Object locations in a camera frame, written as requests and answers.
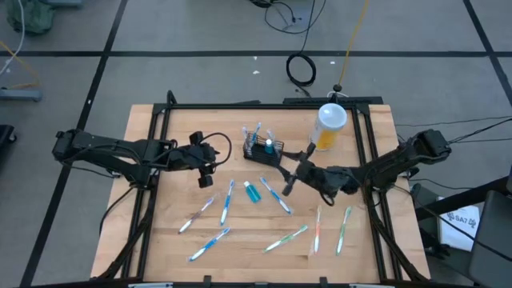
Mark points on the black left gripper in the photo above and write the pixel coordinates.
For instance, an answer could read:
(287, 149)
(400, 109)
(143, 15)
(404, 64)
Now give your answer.
(192, 158)

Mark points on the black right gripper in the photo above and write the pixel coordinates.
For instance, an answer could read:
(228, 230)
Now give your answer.
(328, 180)

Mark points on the blue mouthwash bottle white cap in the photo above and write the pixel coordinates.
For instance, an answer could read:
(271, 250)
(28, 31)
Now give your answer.
(269, 148)
(253, 194)

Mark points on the white toothbrush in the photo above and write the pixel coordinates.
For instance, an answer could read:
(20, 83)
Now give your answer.
(196, 216)

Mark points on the orange toothbrush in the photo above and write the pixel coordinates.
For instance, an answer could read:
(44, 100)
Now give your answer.
(317, 232)

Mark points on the green toothbrush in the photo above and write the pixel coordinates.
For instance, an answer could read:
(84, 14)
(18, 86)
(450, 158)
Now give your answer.
(286, 238)
(343, 232)

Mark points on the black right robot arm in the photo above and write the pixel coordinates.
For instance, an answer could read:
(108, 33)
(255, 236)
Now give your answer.
(400, 156)

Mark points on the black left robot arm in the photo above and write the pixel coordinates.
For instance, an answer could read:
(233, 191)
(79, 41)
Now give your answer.
(100, 148)

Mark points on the white yellow-label wipes canister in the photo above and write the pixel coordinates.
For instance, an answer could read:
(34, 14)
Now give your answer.
(326, 136)

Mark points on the black round knob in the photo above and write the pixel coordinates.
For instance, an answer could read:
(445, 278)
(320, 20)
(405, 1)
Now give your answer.
(337, 87)

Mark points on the black table clamp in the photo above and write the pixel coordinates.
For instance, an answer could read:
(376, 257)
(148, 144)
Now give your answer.
(323, 281)
(206, 280)

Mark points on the black metal bar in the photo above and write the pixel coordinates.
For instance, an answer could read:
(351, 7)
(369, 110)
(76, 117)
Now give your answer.
(460, 199)

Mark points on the white labelled box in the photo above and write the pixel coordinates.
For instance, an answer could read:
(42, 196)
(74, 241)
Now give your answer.
(460, 232)

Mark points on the grey metal base bar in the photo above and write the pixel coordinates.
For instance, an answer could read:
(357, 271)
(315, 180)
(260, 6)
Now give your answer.
(20, 95)

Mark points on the grey flat plate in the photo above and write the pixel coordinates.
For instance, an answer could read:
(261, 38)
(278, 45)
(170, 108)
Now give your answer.
(64, 3)

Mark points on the green fabric bag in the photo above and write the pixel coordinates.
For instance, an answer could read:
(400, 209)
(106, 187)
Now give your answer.
(32, 16)

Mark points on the black metal table frame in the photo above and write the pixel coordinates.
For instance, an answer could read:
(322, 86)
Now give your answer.
(260, 106)

